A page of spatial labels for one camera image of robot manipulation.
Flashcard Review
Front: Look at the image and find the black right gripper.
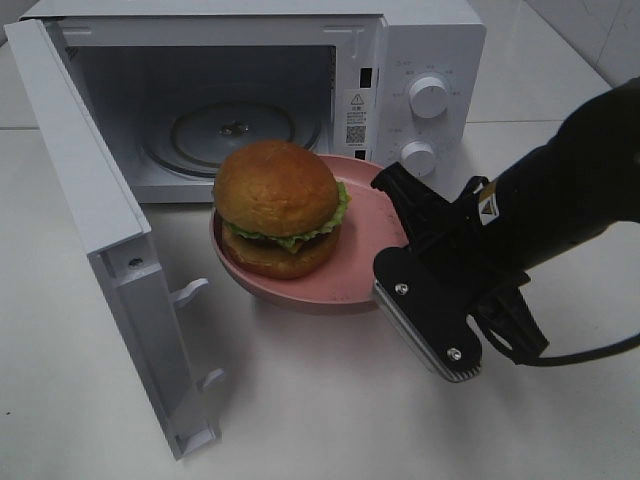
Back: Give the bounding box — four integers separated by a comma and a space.
370, 162, 549, 360

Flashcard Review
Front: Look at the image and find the pink round plate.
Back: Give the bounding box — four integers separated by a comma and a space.
209, 155, 407, 315

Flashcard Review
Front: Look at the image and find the burger with lettuce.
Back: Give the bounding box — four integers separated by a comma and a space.
213, 140, 350, 280

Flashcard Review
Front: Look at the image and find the white microwave door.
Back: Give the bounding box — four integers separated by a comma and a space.
5, 19, 222, 459

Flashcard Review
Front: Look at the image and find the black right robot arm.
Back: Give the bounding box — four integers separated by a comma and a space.
372, 80, 639, 381

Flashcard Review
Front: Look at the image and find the lower white dial knob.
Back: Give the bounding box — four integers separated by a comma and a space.
400, 141, 436, 178

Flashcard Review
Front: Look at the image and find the white dial knob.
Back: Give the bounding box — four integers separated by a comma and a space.
408, 74, 449, 119
400, 141, 436, 178

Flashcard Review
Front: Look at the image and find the upper white dial knob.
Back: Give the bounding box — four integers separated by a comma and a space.
408, 74, 449, 119

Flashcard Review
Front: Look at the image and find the white warning label sticker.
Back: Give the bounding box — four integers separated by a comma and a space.
343, 88, 371, 147

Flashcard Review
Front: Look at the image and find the glass microwave turntable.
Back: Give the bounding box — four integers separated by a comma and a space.
142, 90, 323, 179

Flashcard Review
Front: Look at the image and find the white microwave oven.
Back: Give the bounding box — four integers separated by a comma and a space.
17, 1, 485, 203

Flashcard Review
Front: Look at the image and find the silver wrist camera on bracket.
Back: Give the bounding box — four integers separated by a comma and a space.
373, 247, 482, 383

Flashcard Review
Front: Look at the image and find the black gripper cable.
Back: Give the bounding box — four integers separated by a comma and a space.
474, 294, 640, 369

